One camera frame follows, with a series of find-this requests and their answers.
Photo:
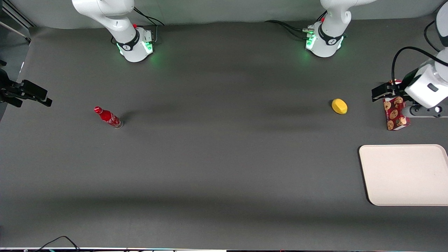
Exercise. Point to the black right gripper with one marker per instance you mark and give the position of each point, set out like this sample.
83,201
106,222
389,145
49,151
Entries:
7,89

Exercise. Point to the dark metal stand frame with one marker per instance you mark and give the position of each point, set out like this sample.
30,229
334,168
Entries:
14,19

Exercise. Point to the yellow lemon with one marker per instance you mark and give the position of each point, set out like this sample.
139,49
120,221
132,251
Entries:
339,106

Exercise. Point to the red cola bottle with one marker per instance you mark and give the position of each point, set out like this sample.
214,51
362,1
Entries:
107,117

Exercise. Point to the beige plastic tray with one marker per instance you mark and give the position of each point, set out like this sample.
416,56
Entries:
406,175

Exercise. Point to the red cookie box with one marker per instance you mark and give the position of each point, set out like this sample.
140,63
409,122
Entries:
395,113

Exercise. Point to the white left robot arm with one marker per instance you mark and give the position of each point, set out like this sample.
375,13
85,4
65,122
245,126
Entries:
327,39

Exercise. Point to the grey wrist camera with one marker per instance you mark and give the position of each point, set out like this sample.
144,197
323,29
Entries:
425,111

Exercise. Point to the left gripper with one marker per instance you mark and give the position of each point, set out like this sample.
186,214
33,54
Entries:
401,85

